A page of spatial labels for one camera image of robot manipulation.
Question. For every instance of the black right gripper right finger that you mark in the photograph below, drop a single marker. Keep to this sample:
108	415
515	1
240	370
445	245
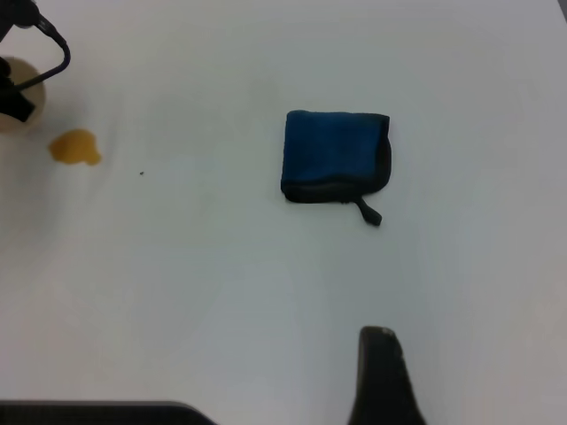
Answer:
383	380

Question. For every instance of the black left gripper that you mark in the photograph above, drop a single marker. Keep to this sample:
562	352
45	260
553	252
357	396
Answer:
15	11

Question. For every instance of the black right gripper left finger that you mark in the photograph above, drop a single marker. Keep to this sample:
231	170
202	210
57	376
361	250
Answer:
88	414

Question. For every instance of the white paper coffee cup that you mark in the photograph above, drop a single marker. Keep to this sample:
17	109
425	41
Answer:
21	68

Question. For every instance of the blue cloth with black trim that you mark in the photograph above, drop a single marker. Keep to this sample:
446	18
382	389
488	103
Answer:
328	146

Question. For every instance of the brown liquid spill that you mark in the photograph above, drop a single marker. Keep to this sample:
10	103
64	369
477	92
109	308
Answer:
74	147

